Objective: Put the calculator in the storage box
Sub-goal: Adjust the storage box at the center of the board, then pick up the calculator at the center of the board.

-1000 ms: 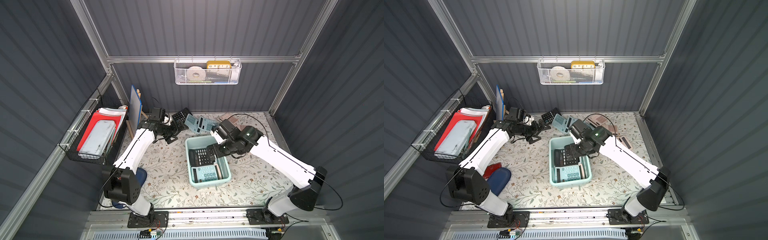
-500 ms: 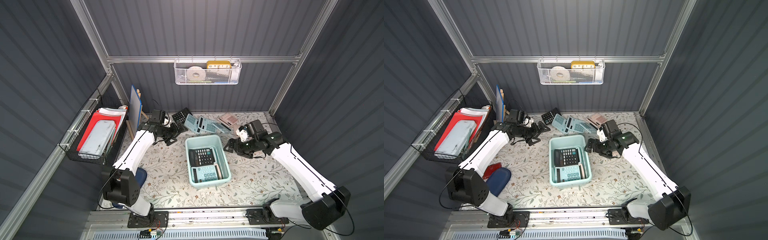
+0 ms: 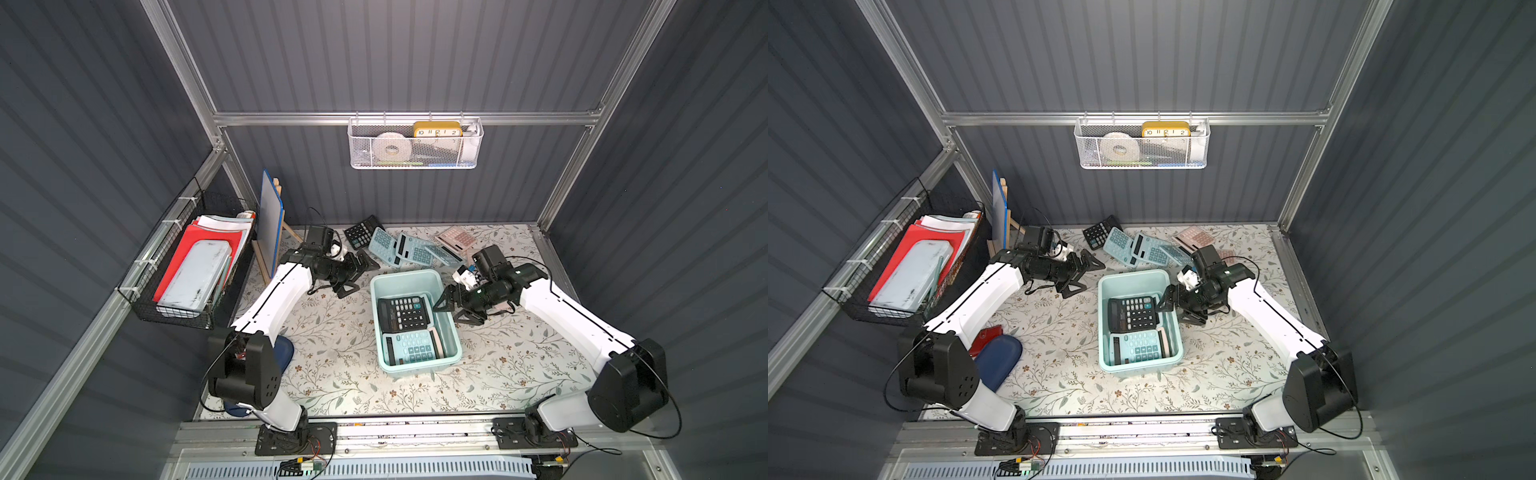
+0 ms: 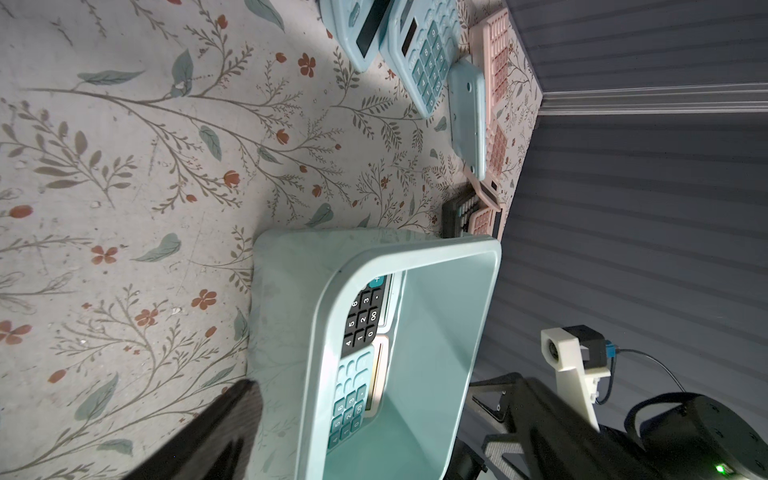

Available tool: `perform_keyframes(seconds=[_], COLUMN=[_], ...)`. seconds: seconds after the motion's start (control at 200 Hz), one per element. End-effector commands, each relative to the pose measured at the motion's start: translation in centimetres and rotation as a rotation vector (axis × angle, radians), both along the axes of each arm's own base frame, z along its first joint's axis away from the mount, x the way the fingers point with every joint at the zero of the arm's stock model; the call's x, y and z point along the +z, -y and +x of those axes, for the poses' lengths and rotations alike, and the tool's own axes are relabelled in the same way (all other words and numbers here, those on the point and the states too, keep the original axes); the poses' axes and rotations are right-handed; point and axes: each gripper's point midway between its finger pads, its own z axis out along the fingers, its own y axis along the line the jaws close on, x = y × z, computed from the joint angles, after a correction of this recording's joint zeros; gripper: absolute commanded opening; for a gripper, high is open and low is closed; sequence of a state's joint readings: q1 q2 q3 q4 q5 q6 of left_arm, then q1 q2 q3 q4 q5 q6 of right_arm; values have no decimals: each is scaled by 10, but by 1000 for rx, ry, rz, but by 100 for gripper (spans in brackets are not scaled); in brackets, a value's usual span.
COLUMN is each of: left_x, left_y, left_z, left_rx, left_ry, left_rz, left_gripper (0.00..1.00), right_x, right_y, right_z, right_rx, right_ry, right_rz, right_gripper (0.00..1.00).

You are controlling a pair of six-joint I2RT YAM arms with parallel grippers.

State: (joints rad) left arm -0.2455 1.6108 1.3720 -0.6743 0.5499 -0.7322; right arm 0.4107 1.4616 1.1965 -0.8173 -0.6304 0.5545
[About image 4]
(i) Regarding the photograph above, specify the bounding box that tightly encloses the pink calculator back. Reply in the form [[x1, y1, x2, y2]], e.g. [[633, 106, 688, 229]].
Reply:
[[469, 7, 513, 123]]

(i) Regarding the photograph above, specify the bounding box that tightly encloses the mint green storage box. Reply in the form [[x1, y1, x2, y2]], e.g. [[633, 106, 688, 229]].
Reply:
[[246, 229, 501, 479]]

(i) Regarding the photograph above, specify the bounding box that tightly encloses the floral table mat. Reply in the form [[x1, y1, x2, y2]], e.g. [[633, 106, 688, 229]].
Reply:
[[1, 1, 465, 479]]

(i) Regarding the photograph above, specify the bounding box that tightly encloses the black calculator under pink one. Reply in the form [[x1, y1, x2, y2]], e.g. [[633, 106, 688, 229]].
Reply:
[[441, 186, 481, 238]]

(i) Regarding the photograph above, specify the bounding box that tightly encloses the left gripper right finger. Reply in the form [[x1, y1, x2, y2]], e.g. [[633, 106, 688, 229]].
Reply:
[[510, 378, 660, 479]]

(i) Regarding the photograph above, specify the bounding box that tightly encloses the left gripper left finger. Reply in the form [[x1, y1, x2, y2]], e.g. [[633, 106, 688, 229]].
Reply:
[[126, 379, 263, 479]]

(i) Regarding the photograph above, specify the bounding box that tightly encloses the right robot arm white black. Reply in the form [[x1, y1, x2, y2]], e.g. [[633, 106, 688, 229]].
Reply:
[[444, 373, 767, 479]]

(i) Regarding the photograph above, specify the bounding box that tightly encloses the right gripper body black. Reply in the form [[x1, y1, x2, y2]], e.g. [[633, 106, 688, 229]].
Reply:
[[444, 372, 540, 479]]

